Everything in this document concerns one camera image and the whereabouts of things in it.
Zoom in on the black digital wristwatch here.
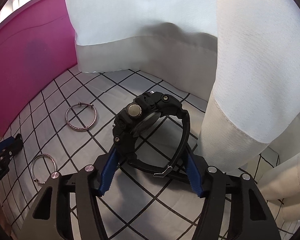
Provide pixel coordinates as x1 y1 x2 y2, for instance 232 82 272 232
113 92 190 178

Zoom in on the black grid bedsheet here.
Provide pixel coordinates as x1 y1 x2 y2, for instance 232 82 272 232
0 68 291 240

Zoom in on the pink plastic bin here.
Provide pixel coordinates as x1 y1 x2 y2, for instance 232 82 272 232
0 0 77 137

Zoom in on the white curtain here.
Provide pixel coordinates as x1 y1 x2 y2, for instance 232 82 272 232
65 0 300 222

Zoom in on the silver cuff bracelet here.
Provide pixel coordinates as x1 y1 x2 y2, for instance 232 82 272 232
30 154 57 185

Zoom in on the rhinestone bangle bracelet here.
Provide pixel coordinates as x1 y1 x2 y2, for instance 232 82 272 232
65 102 97 132

